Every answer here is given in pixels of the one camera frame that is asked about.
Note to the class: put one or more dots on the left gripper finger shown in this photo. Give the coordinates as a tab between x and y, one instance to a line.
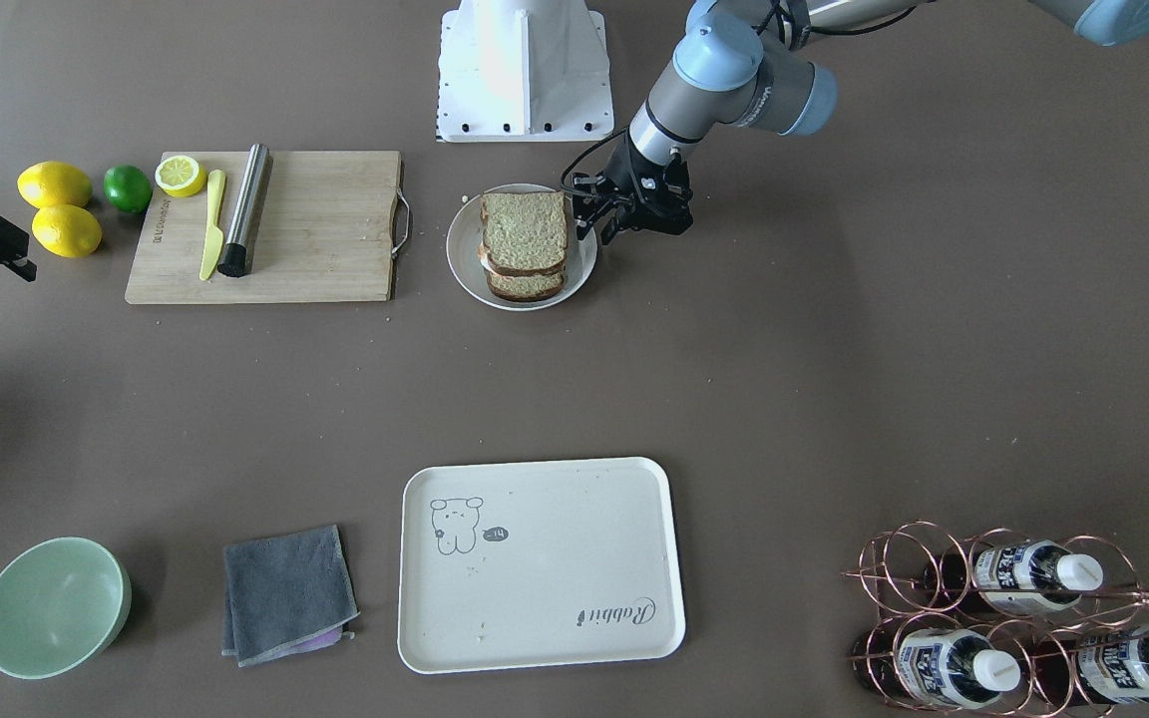
620	221
593	197

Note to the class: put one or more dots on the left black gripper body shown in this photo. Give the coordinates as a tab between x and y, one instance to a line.
626	172

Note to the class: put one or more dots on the bread slice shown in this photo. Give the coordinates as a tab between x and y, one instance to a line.
525	289
525	232

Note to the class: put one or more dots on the white round plate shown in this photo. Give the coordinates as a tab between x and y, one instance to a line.
467	231

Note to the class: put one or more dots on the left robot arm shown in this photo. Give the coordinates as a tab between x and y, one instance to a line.
738	64

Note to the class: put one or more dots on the cream rabbit tray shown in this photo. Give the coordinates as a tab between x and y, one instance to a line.
522	565

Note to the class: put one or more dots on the yellow lemon lower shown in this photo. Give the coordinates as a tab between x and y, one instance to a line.
67	231

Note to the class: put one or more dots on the yellow lemon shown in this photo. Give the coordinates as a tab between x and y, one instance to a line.
52	183
67	231

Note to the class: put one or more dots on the yellow lemon upper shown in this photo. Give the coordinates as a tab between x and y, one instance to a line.
52	183

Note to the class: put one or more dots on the fried egg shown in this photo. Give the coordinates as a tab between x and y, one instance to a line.
483	257

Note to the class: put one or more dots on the green lime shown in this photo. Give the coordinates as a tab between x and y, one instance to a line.
128	189

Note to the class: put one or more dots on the half lemon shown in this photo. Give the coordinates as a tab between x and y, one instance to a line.
180	176

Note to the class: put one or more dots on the yellow plastic knife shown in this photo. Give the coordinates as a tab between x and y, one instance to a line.
213	237

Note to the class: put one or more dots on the steel cylinder black tip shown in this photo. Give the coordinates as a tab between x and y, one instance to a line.
235	259

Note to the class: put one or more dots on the wooden cutting board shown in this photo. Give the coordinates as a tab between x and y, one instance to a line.
326	234

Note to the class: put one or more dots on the green bowl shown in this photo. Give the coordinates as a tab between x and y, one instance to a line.
62	602

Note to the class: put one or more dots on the grey folded cloth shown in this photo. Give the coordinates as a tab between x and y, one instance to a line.
285	595

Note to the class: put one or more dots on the tea bottle one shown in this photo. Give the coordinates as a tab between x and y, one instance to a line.
1017	579

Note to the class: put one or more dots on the tea bottle two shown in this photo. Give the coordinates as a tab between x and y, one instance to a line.
934	669

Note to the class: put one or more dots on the tea bottle three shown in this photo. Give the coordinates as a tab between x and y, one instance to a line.
1104	670

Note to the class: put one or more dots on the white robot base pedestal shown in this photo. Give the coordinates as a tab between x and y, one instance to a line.
523	71

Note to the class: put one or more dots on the copper wire bottle rack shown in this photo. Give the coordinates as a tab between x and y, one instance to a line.
1002	624

